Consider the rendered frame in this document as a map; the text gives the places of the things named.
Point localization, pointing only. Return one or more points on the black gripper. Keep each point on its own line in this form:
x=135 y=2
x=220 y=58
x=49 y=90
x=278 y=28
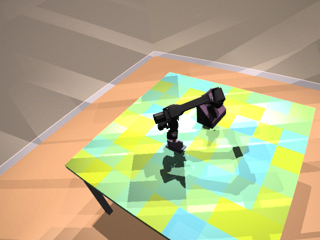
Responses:
x=172 y=134

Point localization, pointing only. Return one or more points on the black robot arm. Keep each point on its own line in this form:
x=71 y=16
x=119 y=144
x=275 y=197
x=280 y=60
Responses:
x=173 y=111

